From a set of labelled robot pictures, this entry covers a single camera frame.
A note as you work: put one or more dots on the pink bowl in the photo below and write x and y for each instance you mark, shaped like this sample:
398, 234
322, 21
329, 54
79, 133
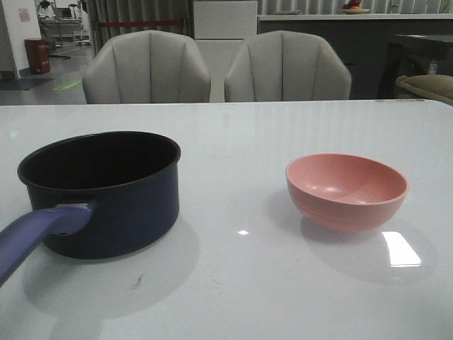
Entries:
345, 192

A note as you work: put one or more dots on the right beige chair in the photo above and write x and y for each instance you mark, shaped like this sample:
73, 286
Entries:
286, 66

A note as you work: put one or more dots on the beige chair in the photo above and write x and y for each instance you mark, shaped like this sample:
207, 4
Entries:
149, 66
286, 66

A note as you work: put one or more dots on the dark blue saucepan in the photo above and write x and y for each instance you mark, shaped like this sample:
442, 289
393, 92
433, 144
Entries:
95, 197

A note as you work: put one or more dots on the left beige chair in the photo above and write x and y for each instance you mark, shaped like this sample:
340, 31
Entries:
149, 66

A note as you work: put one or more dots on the white cabinet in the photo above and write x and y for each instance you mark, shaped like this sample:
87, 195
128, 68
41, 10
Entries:
219, 27

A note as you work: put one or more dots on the red barrier belt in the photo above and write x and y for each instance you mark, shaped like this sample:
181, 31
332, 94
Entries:
136, 24

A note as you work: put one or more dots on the grey counter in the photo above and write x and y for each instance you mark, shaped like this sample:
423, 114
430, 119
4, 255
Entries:
360, 40

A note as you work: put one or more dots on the fruit plate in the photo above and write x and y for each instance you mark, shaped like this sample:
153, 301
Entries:
354, 7

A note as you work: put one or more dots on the red trash bin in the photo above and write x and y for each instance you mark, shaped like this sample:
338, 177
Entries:
38, 60

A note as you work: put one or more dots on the beige cushion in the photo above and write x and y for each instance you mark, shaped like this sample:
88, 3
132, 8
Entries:
435, 87

